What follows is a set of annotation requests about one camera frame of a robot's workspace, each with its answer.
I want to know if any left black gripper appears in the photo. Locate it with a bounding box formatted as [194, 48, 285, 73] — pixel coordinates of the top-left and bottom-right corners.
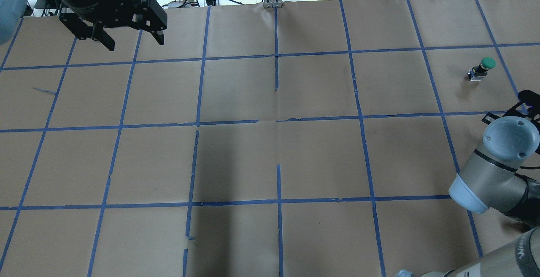
[59, 0, 167, 51]

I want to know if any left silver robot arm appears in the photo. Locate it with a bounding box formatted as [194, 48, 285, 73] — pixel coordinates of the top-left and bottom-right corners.
[0, 0, 167, 51]

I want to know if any lower usb hub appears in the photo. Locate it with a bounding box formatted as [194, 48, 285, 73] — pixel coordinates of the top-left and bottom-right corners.
[166, 0, 196, 9]

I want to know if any green push button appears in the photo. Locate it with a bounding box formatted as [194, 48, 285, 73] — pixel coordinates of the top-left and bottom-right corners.
[467, 57, 497, 82]

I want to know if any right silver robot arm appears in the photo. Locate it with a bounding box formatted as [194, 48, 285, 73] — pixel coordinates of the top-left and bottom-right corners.
[424, 116, 540, 277]

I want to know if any blue lit wrist camera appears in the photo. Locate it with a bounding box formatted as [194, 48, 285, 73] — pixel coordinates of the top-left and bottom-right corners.
[518, 89, 540, 114]

